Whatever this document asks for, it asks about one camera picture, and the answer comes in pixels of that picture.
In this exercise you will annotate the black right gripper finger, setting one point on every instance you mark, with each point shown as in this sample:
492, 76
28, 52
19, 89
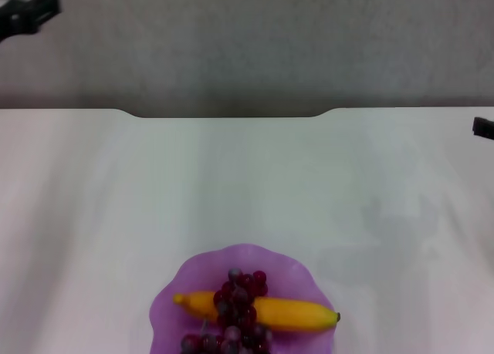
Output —
484, 128

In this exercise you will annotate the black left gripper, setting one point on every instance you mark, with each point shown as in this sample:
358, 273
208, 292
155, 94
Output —
11, 20

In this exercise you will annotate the yellow banana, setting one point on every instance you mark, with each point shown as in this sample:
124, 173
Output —
293, 311

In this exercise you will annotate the dark red grape bunch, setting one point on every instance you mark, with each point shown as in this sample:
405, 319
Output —
235, 315

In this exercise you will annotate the purple wavy plastic plate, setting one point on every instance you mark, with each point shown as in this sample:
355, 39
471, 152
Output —
170, 331

